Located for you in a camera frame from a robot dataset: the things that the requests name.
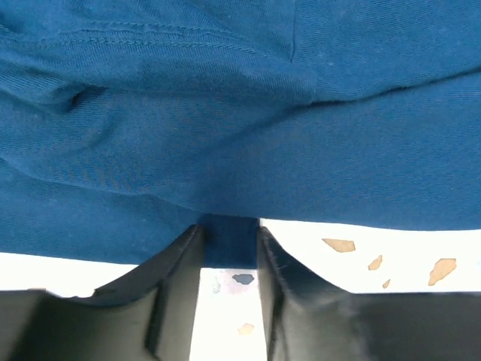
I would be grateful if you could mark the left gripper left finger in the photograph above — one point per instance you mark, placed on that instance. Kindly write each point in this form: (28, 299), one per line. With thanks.
(146, 314)

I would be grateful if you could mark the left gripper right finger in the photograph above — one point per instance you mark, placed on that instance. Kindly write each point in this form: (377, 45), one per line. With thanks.
(307, 318)

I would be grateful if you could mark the dark blue t shirt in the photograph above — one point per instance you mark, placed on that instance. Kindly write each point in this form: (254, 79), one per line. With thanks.
(350, 129)

